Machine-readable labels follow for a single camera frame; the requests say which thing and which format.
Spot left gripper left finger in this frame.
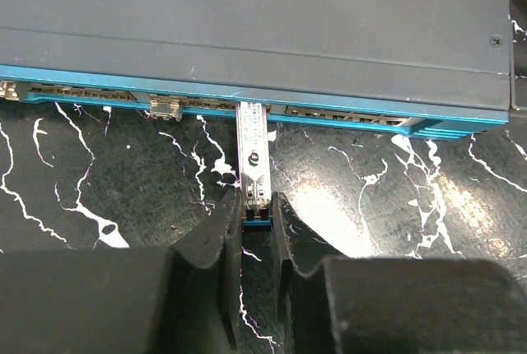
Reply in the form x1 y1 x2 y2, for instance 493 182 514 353
170 189 242 350

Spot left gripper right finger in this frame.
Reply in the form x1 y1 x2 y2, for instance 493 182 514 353
272 192 341 353

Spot silver SFP transceiver plug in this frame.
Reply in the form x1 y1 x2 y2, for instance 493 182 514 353
236 101 273 232

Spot inserted silver SFP module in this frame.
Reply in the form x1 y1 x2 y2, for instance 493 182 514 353
149 95 182 121

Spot dark blue network switch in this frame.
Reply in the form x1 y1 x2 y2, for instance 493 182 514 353
1 0 515 139

